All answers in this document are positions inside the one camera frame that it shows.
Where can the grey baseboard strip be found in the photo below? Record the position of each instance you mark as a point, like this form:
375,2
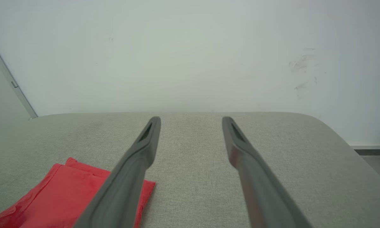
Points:
373,152

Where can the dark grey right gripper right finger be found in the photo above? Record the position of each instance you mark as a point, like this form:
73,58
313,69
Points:
259,190

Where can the grey metal wall trim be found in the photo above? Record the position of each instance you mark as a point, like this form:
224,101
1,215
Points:
15,87

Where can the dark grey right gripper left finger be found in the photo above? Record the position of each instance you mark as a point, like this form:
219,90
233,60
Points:
126,183

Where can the red object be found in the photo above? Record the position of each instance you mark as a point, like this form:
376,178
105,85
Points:
56,196

